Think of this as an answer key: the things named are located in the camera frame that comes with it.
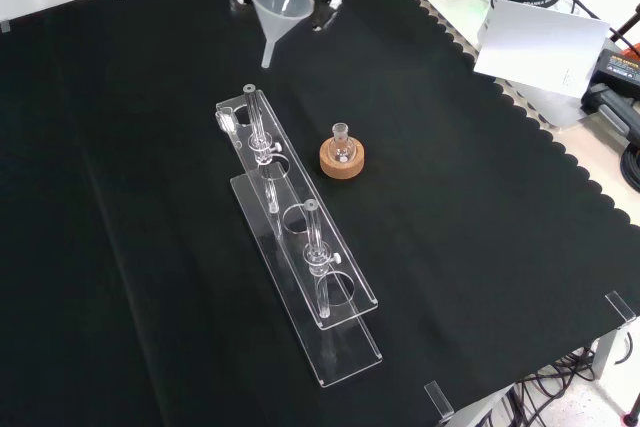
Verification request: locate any translucent plastic funnel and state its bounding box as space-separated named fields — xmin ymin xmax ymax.
xmin=251 ymin=0 xmax=316 ymax=70

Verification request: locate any clear glass round-bottom flask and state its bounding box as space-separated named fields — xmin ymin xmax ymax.
xmin=329 ymin=121 xmax=356 ymax=165

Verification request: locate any clear acrylic funnel stand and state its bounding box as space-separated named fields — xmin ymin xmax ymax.
xmin=214 ymin=83 xmax=384 ymax=389

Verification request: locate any black bench cloth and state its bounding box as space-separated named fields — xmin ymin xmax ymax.
xmin=0 ymin=0 xmax=640 ymax=427

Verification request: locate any white card sheet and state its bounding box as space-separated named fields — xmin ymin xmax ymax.
xmin=472 ymin=0 xmax=612 ymax=99

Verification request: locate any black power adapter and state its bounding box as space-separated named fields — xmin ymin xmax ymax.
xmin=593 ymin=46 xmax=640 ymax=94

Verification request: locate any grey black clamp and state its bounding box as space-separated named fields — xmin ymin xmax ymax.
xmin=581 ymin=81 xmax=640 ymax=149

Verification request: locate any grey table leg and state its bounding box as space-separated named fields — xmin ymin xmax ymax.
xmin=591 ymin=319 xmax=632 ymax=381

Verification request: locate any round cork ring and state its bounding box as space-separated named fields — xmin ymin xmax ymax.
xmin=319 ymin=138 xmax=367 ymax=181

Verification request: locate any black cable bundle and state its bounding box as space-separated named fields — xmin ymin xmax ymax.
xmin=499 ymin=341 xmax=640 ymax=427

